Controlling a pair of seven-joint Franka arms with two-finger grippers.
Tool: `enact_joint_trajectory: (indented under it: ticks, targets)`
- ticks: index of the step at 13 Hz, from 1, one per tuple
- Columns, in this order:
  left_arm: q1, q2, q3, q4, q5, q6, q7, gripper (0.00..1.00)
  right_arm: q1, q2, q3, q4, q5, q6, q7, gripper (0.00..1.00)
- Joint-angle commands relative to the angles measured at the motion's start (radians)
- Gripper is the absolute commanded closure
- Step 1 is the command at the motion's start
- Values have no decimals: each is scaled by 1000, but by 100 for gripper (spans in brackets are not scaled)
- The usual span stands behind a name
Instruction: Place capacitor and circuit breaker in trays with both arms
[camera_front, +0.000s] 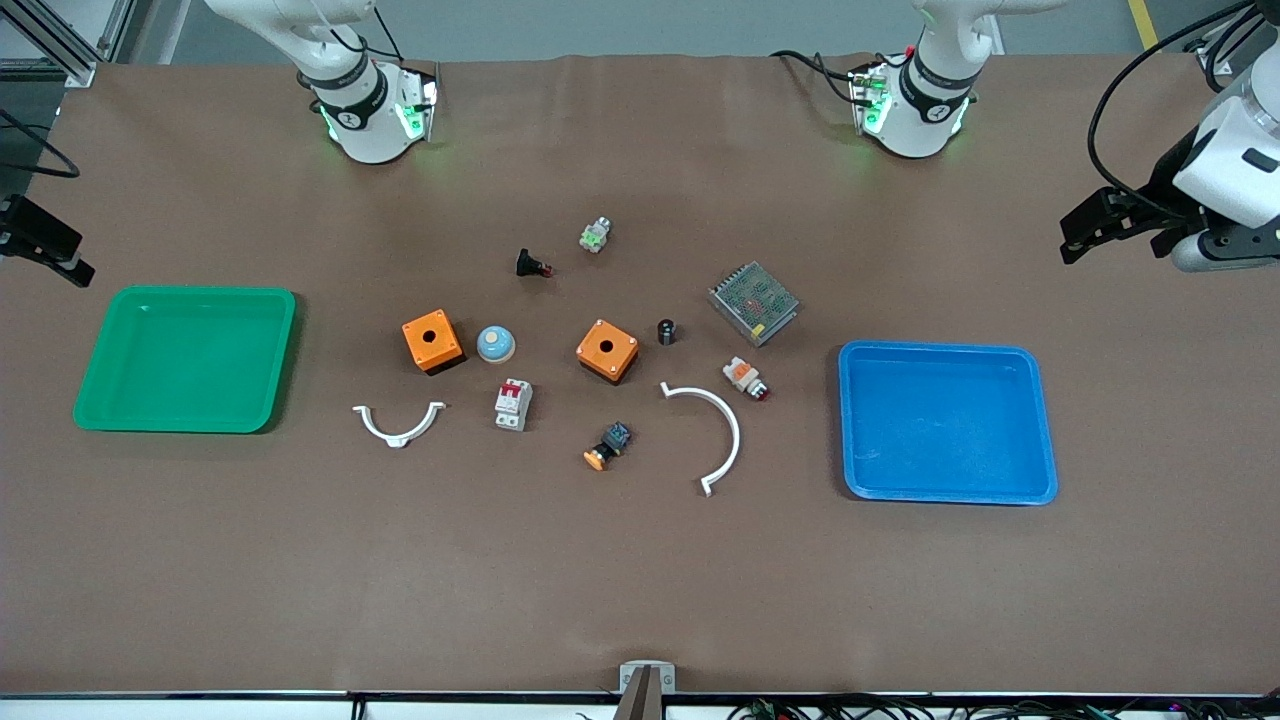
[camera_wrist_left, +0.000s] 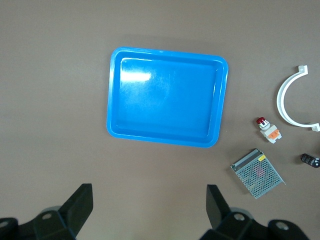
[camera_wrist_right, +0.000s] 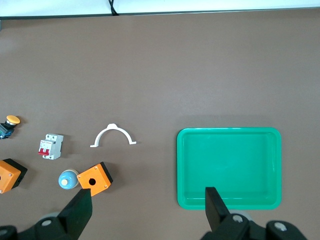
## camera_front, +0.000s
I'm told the black base cable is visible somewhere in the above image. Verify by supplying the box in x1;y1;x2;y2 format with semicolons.
770;48;881;106

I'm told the green plastic tray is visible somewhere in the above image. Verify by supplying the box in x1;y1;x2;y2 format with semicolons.
73;286;297;435

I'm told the metal mesh power supply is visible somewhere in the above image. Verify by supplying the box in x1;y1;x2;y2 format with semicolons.
708;261;801;348

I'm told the orange button box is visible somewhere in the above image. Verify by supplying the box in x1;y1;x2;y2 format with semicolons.
402;309;466;376
576;319;641;385

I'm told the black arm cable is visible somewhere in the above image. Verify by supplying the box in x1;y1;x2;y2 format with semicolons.
0;105;81;181
1088;0;1263;216

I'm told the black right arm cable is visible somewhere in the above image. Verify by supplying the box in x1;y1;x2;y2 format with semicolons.
0;105;81;181

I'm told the orange cap push button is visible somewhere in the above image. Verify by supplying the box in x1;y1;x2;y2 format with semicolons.
583;421;633;472

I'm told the large white curved bracket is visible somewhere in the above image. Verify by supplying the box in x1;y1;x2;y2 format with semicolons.
660;381;743;498

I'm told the black cable bundle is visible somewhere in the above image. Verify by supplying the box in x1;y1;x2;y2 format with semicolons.
730;695;1280;720

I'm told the grey metal table bracket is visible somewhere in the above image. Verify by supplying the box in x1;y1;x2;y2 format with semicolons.
619;661;677;694

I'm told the orange white red indicator lamp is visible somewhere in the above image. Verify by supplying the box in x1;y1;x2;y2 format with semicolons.
722;356;771;403

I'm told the brown table cover mat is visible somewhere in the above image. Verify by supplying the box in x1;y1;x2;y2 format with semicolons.
0;52;1280;696

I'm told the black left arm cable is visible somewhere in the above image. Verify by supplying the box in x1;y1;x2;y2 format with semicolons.
1088;0;1263;216

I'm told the small white curved bracket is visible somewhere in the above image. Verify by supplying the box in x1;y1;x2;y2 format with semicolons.
352;401;447;449

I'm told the aluminium frame profile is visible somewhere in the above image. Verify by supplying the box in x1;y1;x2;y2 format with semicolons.
0;0;136;89

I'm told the white red circuit breaker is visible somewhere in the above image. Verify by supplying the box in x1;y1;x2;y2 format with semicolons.
494;378;534;432

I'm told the blue plastic tray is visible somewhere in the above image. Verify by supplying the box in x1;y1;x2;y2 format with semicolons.
838;340;1059;506

